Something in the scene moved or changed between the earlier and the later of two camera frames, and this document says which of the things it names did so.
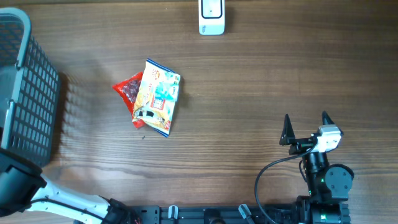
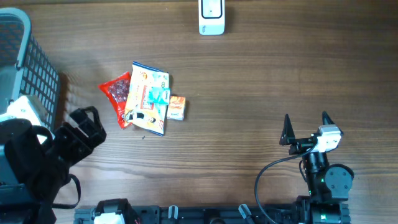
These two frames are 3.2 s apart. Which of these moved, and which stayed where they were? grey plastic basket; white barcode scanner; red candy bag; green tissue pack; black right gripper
Moved: green tissue pack; red candy bag
Stayed: white barcode scanner; grey plastic basket; black right gripper
